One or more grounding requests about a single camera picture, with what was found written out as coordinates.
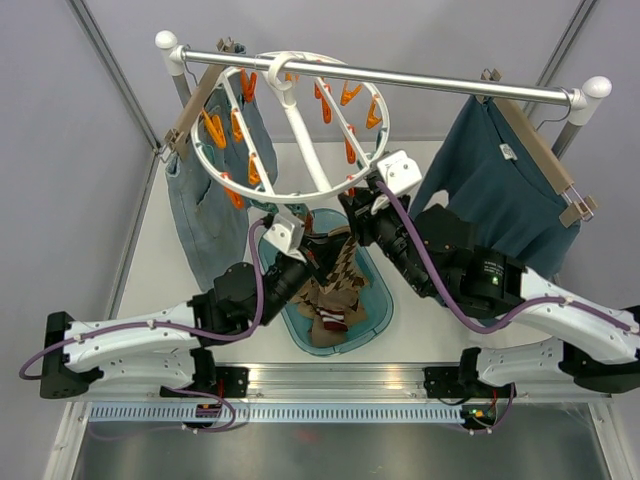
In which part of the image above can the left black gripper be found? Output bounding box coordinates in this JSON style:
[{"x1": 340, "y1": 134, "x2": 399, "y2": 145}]
[{"x1": 256, "y1": 231, "x2": 351, "y2": 327}]

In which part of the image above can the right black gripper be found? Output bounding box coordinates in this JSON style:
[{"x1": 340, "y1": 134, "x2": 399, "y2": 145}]
[{"x1": 338, "y1": 185, "x2": 431, "y2": 296}]

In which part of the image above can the white round clip hanger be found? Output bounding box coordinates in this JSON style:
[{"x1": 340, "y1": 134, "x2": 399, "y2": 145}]
[{"x1": 189, "y1": 49, "x2": 390, "y2": 205}]

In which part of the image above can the beige orange argyle sock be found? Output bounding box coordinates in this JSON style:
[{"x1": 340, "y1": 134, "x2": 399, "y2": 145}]
[{"x1": 319, "y1": 226, "x2": 369, "y2": 295}]

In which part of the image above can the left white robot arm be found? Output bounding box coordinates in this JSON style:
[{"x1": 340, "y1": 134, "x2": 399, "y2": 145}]
[{"x1": 36, "y1": 229, "x2": 351, "y2": 400}]

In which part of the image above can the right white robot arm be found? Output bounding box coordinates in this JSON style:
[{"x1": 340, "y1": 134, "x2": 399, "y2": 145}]
[{"x1": 338, "y1": 185, "x2": 639, "y2": 397}]

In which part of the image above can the orange clip front left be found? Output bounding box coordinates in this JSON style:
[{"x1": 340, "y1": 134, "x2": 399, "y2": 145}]
[{"x1": 221, "y1": 172, "x2": 246, "y2": 210}]

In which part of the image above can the left beige clothes hanger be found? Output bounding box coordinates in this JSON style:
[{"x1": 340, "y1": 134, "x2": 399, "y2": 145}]
[{"x1": 155, "y1": 30, "x2": 225, "y2": 162}]

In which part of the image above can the beige clothes hanger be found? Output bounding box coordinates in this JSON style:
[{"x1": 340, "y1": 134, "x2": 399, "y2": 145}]
[
  {"x1": 155, "y1": 30, "x2": 225, "y2": 162},
  {"x1": 492, "y1": 76, "x2": 612, "y2": 228}
]

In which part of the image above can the right beige clothes hanger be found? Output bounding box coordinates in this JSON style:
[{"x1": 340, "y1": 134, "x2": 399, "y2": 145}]
[{"x1": 492, "y1": 76, "x2": 612, "y2": 228}]

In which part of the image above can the teal plastic basin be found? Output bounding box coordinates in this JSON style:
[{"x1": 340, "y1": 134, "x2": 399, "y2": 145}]
[{"x1": 258, "y1": 208, "x2": 394, "y2": 357}]

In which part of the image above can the teal long sleeve shirt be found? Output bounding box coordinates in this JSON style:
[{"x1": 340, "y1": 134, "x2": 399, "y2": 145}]
[{"x1": 407, "y1": 94, "x2": 581, "y2": 321}]

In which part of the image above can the blue denim garment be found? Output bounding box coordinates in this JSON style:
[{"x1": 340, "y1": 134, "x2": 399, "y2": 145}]
[{"x1": 165, "y1": 86, "x2": 250, "y2": 292}]

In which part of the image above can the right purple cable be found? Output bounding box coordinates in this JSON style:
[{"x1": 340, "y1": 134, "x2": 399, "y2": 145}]
[{"x1": 374, "y1": 180, "x2": 640, "y2": 435}]

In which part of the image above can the purple cable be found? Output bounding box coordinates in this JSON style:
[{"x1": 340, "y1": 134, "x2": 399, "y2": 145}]
[
  {"x1": 18, "y1": 217, "x2": 266, "y2": 441},
  {"x1": 374, "y1": 180, "x2": 640, "y2": 435}
]

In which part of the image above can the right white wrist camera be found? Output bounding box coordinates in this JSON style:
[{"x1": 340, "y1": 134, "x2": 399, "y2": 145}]
[{"x1": 376, "y1": 150, "x2": 422, "y2": 196}]

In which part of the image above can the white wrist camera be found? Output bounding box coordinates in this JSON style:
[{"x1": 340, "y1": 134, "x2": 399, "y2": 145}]
[
  {"x1": 263, "y1": 213, "x2": 306, "y2": 263},
  {"x1": 376, "y1": 150, "x2": 422, "y2": 196}
]

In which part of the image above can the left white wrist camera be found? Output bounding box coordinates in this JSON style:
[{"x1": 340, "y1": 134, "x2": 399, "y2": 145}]
[{"x1": 263, "y1": 213, "x2": 306, "y2": 263}]

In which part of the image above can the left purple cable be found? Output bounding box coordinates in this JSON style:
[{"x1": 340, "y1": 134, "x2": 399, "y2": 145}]
[{"x1": 18, "y1": 217, "x2": 266, "y2": 441}]

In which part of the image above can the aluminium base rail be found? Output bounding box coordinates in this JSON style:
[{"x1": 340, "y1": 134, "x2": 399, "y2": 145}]
[{"x1": 74, "y1": 363, "x2": 614, "y2": 401}]

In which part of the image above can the white slotted cable duct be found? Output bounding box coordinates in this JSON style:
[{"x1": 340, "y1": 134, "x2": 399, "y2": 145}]
[{"x1": 89, "y1": 402, "x2": 464, "y2": 425}]

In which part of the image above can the metal clothes rack rail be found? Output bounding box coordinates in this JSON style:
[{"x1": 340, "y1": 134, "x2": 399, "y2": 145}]
[{"x1": 155, "y1": 30, "x2": 613, "y2": 126}]

